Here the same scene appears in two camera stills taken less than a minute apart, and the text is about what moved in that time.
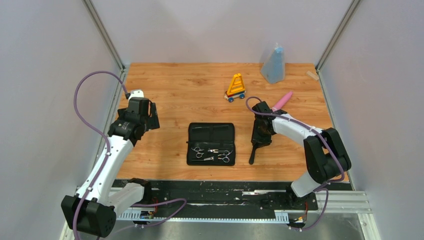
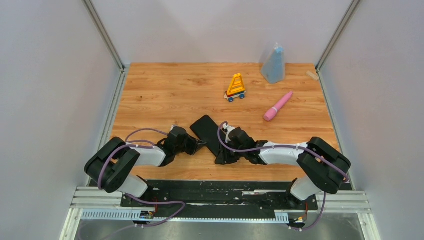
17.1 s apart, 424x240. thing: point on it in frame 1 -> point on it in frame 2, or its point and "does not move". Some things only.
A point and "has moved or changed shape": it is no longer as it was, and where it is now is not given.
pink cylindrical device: x=281 y=102 does not move
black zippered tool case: x=211 y=144 has moved or changed shape
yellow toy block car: x=236 y=88 does not move
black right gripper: x=263 y=141 -> x=223 y=157
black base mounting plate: x=230 y=196 does not move
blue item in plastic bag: x=273 y=68 does not move
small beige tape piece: x=312 y=75 does not move
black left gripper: x=152 y=121 -> x=195 y=145
